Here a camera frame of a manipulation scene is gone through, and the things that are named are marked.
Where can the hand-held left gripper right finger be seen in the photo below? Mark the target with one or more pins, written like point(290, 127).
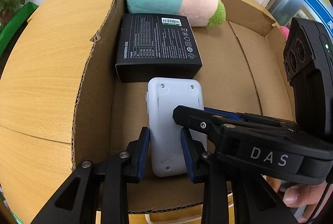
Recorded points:
point(186, 155)

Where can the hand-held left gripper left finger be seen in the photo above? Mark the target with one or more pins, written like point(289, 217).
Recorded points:
point(144, 155)

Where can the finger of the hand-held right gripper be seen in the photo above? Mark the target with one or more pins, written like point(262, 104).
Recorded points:
point(197, 121)
point(223, 113)

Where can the white plastic device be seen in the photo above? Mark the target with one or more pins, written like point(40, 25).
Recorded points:
point(169, 109)

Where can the brown cardboard box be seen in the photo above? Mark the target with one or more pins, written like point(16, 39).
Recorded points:
point(234, 70)

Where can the black product box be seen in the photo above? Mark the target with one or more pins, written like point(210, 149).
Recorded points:
point(158, 52)

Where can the person's right hand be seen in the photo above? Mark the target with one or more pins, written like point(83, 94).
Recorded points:
point(299, 195)

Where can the small pink object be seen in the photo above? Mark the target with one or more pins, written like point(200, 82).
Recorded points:
point(284, 30)

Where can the large potted green plant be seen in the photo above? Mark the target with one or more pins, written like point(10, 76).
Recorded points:
point(11, 0)

